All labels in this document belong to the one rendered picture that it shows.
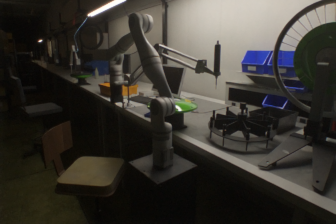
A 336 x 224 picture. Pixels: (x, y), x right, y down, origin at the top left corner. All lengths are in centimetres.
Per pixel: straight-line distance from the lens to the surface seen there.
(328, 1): 119
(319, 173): 98
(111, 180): 143
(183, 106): 125
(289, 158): 114
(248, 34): 205
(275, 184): 92
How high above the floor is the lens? 138
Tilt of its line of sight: 12 degrees down
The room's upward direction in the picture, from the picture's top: straight up
